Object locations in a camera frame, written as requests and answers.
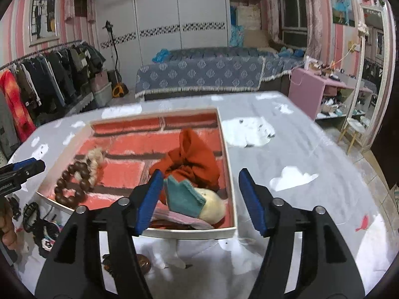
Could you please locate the pink striped cloth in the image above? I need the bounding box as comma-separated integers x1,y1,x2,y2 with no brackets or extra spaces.
151,210,214,229

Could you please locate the framed wall poster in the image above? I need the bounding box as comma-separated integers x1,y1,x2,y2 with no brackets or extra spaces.
28,0,61,48

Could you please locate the metal clothes rail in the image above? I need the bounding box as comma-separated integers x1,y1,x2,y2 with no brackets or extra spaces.
0,39,87,70

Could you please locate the pink desk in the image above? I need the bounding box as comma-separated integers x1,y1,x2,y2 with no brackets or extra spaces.
288,66,374,123

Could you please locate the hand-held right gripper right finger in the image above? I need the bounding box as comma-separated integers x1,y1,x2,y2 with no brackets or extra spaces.
238,168,365,299

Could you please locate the row of hanging clothes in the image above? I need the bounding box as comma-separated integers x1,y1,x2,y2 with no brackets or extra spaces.
0,42,106,160

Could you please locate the couple photo poster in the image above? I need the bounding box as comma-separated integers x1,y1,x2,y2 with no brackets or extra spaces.
331,0,356,27

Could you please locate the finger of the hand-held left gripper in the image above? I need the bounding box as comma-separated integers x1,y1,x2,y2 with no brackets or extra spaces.
11,158,46,179

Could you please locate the person's left hand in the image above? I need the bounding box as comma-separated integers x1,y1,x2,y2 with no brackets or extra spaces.
0,215,17,251

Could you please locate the grey animal print tablecloth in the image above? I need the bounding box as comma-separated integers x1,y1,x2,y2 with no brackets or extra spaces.
6,91,390,299

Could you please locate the brown hair clip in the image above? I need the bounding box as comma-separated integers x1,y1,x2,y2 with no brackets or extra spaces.
102,253,152,271

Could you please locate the cream pompom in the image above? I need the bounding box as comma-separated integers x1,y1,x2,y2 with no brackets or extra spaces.
198,190,226,223

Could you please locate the white wardrobe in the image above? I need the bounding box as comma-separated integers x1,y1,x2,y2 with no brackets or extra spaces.
95,0,230,67

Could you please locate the brown plush toy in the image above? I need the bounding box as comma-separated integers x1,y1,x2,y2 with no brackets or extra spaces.
149,129,221,191

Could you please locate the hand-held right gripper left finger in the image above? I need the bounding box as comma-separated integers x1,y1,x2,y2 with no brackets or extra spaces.
35,170,165,299

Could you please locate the blue cloth pile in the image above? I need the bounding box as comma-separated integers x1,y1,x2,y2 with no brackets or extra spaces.
152,49,171,63

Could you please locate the bed with blue cover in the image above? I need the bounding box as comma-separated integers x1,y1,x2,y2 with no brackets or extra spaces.
135,47,295,102

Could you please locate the blue crumpled cloth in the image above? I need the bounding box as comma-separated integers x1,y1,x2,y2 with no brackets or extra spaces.
278,47,305,59

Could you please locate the pink patterned curtain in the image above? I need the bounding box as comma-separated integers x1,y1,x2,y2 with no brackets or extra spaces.
301,0,331,59
265,0,282,43

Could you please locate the black garment steamer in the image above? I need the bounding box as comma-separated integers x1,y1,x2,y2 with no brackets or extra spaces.
101,20,128,98

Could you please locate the window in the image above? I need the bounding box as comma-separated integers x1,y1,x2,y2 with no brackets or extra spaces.
278,0,309,42

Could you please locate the white round stool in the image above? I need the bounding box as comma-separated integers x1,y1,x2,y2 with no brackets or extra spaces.
337,118,366,155

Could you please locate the white framed mirror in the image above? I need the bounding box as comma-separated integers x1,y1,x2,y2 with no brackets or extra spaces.
341,4,392,154

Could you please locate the brown wooden bead bracelet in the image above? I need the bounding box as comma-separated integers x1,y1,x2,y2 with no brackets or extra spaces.
54,160,94,208

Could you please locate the grey storage box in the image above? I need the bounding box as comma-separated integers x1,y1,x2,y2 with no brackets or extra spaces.
93,82,113,107

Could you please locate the white box with brick lining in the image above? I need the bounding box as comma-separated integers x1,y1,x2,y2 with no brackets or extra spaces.
36,107,239,240

